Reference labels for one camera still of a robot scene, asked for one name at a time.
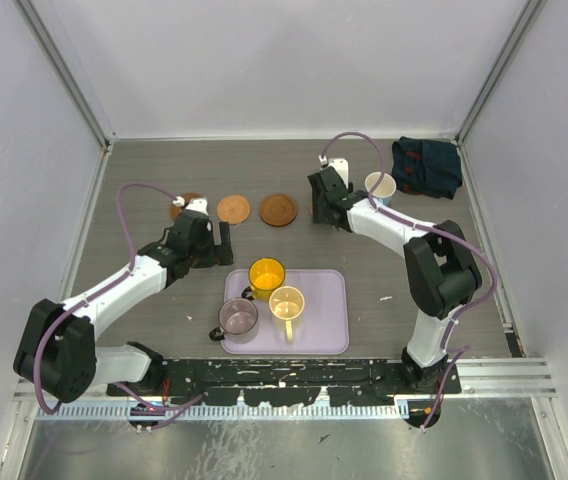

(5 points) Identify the lilac plastic tray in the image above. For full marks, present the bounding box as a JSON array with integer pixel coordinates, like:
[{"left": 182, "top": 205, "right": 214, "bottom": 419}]
[{"left": 221, "top": 269, "right": 349, "bottom": 357}]

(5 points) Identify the white and blue mug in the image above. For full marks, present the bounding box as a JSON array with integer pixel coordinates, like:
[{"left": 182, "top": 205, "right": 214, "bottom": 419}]
[{"left": 364, "top": 171, "right": 397, "bottom": 206}]

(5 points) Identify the purple transparent mug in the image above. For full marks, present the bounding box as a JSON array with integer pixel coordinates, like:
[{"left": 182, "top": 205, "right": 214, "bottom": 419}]
[{"left": 208, "top": 297, "right": 259, "bottom": 344}]

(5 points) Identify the dark blue folded cloth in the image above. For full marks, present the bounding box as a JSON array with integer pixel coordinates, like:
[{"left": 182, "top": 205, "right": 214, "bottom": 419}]
[{"left": 391, "top": 137, "right": 463, "bottom": 200}]

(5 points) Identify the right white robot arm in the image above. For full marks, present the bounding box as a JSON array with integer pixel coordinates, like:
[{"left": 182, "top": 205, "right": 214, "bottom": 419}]
[{"left": 308, "top": 166, "right": 482, "bottom": 394}]

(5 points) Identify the yellow transparent mug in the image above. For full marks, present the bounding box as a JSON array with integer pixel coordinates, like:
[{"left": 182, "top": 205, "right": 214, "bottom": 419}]
[{"left": 241, "top": 257, "right": 286, "bottom": 302}]

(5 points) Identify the white slotted cable duct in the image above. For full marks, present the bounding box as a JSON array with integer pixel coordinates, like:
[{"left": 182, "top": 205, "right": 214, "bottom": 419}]
[{"left": 36, "top": 401, "right": 409, "bottom": 422}]

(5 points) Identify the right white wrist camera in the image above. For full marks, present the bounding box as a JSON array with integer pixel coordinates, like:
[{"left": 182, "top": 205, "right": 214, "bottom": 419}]
[{"left": 318, "top": 155, "right": 349, "bottom": 186}]

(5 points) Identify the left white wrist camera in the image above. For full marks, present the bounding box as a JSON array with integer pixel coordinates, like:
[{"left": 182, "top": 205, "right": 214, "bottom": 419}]
[{"left": 170, "top": 196, "right": 209, "bottom": 221}]

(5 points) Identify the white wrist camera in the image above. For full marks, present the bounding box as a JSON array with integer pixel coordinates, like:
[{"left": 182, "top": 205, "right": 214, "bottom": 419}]
[
  {"left": 318, "top": 155, "right": 349, "bottom": 186},
  {"left": 170, "top": 196, "right": 209, "bottom": 221}
]

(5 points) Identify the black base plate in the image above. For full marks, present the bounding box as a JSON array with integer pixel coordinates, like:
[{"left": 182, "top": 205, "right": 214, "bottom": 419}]
[{"left": 128, "top": 359, "right": 441, "bottom": 407}]

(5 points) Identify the dark wooden coaster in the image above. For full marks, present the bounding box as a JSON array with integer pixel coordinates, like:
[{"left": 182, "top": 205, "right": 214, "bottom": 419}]
[
  {"left": 169, "top": 192, "right": 207, "bottom": 221},
  {"left": 259, "top": 193, "right": 298, "bottom": 227}
]

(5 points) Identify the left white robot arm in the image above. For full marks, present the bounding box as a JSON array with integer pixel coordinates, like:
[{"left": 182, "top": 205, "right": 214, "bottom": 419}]
[{"left": 13, "top": 210, "right": 233, "bottom": 403}]

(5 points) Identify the small woven rattan coaster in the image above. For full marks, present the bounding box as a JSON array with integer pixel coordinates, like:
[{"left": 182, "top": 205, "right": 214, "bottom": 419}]
[{"left": 216, "top": 195, "right": 251, "bottom": 225}]

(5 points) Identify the cream mug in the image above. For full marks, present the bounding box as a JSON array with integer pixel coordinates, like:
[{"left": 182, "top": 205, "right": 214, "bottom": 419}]
[{"left": 268, "top": 286, "right": 306, "bottom": 343}]

